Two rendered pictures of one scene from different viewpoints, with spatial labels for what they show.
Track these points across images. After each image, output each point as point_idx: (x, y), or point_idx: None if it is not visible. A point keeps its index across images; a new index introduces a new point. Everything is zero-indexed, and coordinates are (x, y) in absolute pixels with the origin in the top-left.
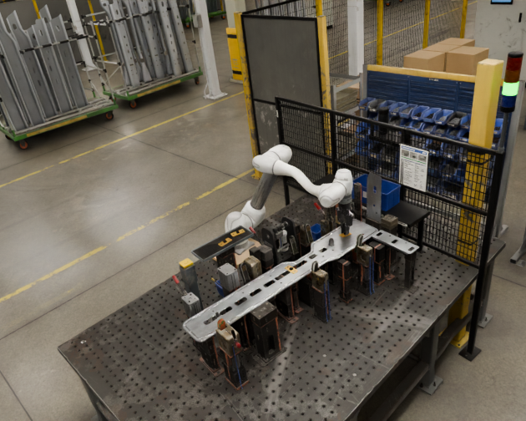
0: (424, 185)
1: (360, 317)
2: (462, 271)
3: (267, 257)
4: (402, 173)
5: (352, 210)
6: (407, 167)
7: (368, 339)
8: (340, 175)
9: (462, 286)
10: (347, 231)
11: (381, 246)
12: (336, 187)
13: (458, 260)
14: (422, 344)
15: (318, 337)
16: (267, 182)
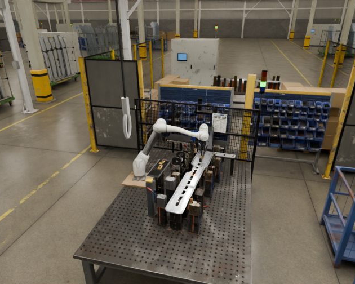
0: (225, 129)
1: (223, 191)
2: (245, 164)
3: (179, 171)
4: (213, 126)
5: (183, 150)
6: (216, 123)
7: (233, 198)
8: (204, 127)
9: (249, 169)
10: (204, 154)
11: (220, 158)
12: (205, 131)
13: (242, 160)
14: None
15: (213, 203)
16: (155, 138)
